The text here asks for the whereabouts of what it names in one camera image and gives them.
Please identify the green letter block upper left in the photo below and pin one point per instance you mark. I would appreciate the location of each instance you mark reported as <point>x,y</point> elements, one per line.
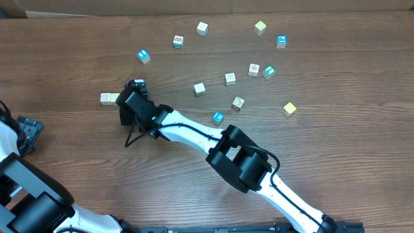
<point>178,42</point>

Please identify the cardboard back wall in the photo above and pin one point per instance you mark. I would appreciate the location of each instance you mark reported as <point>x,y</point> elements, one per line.
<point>16,8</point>

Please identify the red edged picture block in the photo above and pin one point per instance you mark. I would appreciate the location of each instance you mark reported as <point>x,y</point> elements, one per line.
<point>237,103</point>

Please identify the blue top block far left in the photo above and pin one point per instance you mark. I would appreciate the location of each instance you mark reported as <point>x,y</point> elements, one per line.
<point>143,56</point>

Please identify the white picture block right centre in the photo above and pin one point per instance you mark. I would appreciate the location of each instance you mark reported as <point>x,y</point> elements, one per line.
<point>253,70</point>

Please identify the white picture block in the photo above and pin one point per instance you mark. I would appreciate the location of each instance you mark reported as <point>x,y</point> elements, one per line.
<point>253,70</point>
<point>229,79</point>

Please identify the red letter white block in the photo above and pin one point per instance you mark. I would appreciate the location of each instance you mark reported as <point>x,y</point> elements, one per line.
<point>105,98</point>

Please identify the plain white block centre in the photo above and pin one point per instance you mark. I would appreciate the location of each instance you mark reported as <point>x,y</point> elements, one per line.
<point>199,89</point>

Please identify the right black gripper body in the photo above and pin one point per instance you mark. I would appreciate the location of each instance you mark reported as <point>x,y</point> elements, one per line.
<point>128,119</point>

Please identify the green seven block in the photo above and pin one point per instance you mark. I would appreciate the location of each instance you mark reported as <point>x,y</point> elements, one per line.
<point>268,72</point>

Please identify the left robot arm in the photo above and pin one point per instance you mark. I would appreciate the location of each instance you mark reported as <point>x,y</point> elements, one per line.
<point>32,201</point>

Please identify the blue top block upper right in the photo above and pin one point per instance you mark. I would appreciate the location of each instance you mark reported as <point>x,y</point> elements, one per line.
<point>281,41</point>

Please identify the blue L block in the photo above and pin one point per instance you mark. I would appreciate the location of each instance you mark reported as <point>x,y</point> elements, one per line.
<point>217,118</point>

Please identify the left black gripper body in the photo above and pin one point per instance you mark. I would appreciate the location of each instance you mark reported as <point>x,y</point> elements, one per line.
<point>30,127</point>

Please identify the yellow block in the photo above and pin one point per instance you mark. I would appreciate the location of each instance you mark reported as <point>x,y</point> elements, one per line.
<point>289,109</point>
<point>113,98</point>
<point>260,28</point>

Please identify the white block top centre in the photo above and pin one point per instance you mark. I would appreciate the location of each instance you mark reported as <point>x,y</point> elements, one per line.
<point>202,28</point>

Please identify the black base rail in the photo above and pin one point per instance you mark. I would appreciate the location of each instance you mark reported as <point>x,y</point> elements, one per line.
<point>343,227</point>

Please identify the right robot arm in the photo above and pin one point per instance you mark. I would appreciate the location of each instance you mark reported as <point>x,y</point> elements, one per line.
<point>230,152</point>

